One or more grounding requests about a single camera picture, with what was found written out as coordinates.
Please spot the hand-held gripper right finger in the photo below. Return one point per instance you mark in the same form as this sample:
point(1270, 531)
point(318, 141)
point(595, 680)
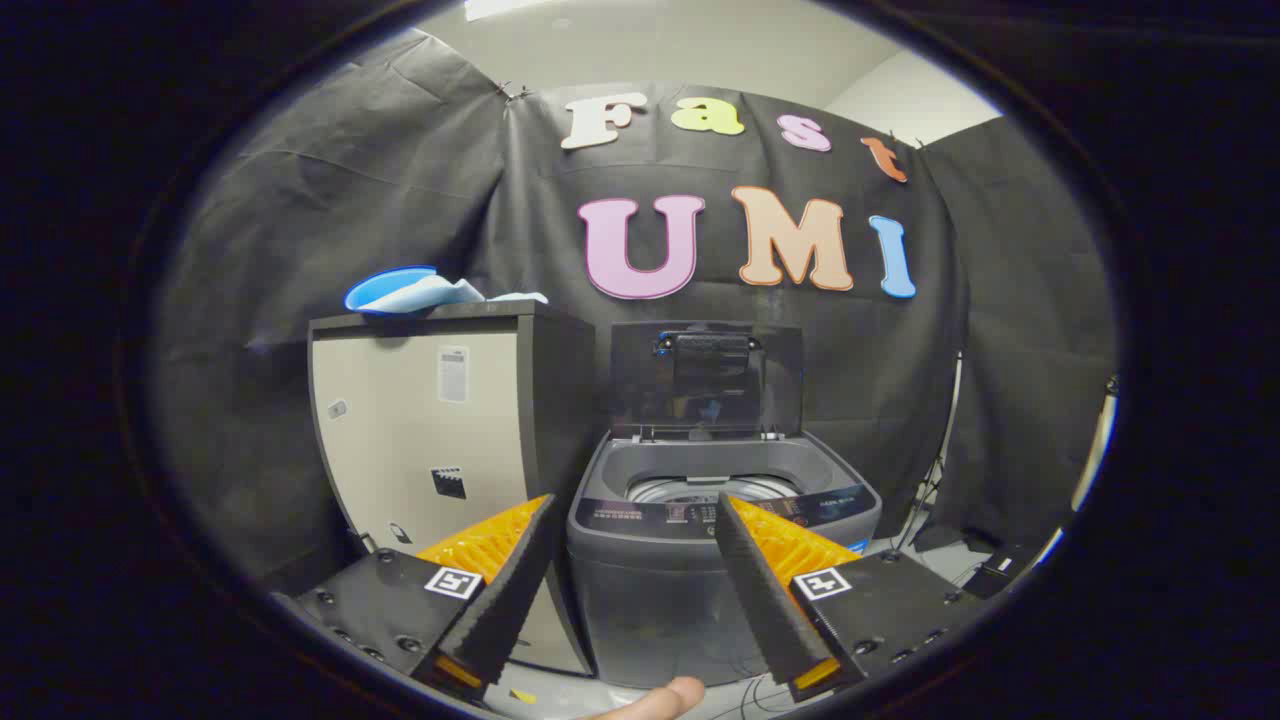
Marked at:
point(760, 600)

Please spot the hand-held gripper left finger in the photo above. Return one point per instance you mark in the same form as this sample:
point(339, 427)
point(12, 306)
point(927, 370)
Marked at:
point(508, 600)

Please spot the grey washing machine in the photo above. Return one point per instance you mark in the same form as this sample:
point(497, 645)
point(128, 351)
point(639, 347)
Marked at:
point(650, 600)

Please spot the light blue shirt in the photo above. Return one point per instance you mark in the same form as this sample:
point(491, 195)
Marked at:
point(445, 293)

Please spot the small black box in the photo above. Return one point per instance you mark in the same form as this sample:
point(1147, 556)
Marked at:
point(1000, 572)

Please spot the black backdrop cloth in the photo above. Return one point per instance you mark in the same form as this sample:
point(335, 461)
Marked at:
point(400, 180)

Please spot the beige cabinet with dark frame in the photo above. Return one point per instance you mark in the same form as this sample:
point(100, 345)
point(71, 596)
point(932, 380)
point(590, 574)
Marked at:
point(400, 430)

